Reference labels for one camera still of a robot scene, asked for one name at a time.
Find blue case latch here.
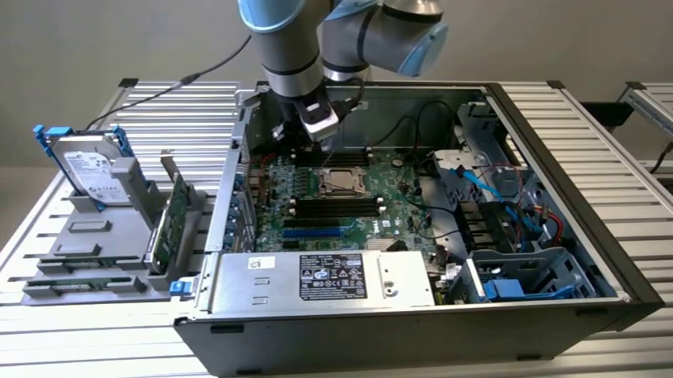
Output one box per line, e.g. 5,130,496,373
168,276,192,298

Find neighbouring slatted metal table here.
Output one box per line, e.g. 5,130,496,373
615,81,673,143

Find looped black case wire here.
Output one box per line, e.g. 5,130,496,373
367,101,456,159

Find black case fan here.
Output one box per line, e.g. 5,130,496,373
471,200,532,253

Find black RAM slot bank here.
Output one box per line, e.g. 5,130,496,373
289,196,383,218
291,150,370,169

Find black expansion slot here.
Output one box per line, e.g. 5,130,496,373
283,217,341,229

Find grey parts rack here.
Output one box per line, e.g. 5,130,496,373
20,157,220,306

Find long black arm cable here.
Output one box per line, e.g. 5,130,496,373
82,34,255,129

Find CPU socket with metal frame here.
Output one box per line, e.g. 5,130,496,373
309,165,370,198

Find green motherboard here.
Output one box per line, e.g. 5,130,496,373
251,151,438,254

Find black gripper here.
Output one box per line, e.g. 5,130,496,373
269,92,319,153

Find green RAM stick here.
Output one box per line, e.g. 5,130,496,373
26,277,136,295

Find metal drive cage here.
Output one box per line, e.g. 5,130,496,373
452,101,532,187

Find grey disk bay cage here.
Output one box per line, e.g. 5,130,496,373
447,246,601,305

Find blue expansion slot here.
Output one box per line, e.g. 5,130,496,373
281,227,344,239

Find red disk wire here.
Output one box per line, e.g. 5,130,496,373
528,203,567,248

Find silver hard disk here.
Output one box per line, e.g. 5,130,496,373
49,133,132,208

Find silver power supply unit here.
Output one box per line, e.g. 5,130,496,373
208,250,438,313

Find open black PC case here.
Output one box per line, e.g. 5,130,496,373
172,80,666,378

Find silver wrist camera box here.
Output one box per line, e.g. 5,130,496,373
299,99,340,143

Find silver chipset heatsink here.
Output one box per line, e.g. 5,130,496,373
364,239,402,254

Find blue disk carrier frame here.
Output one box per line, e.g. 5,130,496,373
32,123,133,186

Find blue carrier in disk bay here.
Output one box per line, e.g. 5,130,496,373
482,279,527,303

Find blue flat disk wire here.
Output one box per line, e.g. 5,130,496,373
452,166,538,242

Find green graphics card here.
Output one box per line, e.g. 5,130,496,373
143,148,199,275

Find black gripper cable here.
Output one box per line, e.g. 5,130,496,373
333,76,370,120

